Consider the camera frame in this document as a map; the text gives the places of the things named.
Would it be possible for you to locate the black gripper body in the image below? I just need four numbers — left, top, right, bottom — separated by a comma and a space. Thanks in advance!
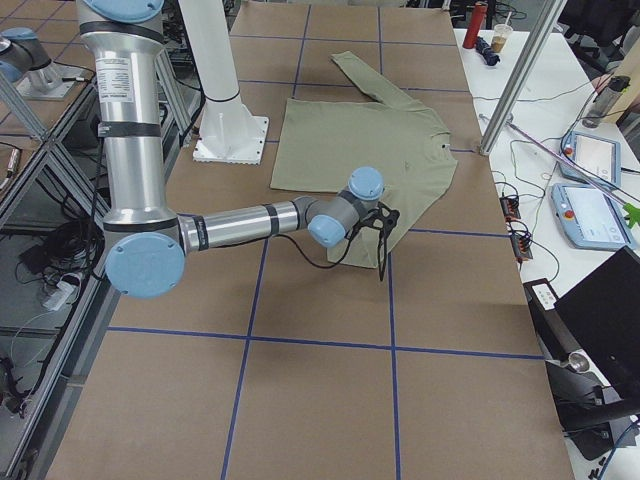
360, 201, 400, 235

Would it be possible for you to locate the sage green long-sleeve shirt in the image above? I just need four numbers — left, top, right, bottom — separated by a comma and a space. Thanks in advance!
270, 51, 457, 247

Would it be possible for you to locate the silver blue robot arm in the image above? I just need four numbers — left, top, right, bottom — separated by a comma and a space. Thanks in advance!
1, 27, 87, 100
77, 1, 399, 298

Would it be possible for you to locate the orange black connector board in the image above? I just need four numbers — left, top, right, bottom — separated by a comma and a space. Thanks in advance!
499, 194, 533, 264

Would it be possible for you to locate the black box white label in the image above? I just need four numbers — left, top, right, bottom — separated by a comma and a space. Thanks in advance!
523, 278, 580, 362

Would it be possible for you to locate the dark blue folded umbrella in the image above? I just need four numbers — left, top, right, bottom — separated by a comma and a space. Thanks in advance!
475, 36, 500, 67

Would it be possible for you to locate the near teach pendant tablet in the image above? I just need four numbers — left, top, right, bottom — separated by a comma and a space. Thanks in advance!
551, 183, 638, 251

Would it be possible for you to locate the teach pendant tablet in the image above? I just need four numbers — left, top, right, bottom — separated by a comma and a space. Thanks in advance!
559, 131, 621, 187
551, 183, 638, 251

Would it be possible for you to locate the iced coffee plastic cup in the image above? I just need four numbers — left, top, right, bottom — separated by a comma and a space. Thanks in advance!
491, 12, 513, 54

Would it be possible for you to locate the red water bottle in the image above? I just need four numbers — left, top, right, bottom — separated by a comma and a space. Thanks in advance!
462, 1, 488, 50

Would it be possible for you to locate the far teach pendant tablet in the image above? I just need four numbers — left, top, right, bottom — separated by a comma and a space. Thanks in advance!
559, 131, 621, 187

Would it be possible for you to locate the black laptop computer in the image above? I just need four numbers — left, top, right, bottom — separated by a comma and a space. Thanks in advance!
555, 247, 639, 398

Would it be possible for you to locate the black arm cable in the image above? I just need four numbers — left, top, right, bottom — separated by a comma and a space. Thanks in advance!
279, 219, 374, 270

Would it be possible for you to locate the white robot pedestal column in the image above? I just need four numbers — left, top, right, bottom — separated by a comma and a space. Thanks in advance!
179, 0, 269, 165

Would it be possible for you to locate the aluminium frame post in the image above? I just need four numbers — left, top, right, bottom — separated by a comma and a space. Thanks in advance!
479, 0, 567, 156

